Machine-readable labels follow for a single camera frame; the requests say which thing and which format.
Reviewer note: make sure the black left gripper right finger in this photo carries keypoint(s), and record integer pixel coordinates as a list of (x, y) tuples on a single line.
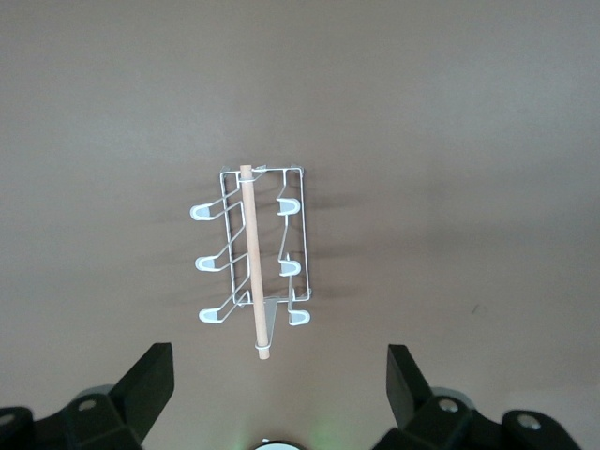
[(445, 422)]

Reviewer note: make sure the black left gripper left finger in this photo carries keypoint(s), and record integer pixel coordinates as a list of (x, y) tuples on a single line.
[(94, 422)]

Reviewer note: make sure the brown table cover sheet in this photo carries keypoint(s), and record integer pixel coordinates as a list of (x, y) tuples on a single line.
[(140, 94)]

